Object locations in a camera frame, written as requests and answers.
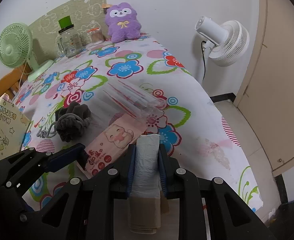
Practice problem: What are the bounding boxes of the white brown napkin pack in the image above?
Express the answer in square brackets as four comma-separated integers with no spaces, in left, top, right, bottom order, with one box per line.
[128,134,170,235]

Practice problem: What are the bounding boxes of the pink tissue pack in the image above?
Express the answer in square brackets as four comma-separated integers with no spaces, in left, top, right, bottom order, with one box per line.
[83,114,146,179]

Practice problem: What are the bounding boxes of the grey drawstring pouch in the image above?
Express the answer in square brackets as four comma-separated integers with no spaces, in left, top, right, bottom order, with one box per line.
[36,102,91,142]

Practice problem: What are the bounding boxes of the clear plastic cup sleeve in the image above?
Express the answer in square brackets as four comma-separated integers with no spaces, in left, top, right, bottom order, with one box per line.
[103,79,163,122]

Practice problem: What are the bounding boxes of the yellow cartoon storage box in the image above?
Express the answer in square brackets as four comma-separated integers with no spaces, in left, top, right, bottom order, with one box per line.
[0,93,30,160]

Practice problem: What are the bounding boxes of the wooden bed headboard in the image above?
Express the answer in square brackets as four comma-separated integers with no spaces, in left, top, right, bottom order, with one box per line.
[0,62,32,99]

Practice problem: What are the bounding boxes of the beige door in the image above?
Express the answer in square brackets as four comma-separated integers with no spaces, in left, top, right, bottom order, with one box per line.
[238,0,294,176]

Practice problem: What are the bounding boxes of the green desk fan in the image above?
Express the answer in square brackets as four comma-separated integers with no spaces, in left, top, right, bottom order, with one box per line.
[0,23,54,82]

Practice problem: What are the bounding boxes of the floral tablecloth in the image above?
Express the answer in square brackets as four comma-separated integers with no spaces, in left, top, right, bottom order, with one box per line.
[14,35,263,211]

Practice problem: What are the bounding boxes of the glass mason jar mug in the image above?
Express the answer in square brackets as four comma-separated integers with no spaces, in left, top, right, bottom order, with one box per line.
[57,24,83,58]

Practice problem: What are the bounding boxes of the green cup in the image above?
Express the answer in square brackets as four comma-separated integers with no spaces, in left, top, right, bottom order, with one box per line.
[58,16,72,29]

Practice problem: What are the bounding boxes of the cotton swab container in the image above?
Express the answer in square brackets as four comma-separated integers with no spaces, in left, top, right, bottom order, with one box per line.
[87,28,104,45]

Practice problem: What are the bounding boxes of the white standing fan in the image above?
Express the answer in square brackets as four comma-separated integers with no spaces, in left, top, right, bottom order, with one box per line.
[192,16,250,84]

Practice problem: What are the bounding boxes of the green patterned board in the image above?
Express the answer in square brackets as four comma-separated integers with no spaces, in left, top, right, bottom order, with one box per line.
[27,0,107,55]

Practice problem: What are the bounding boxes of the purple plush bunny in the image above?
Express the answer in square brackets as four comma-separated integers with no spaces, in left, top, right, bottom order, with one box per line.
[105,2,141,43]

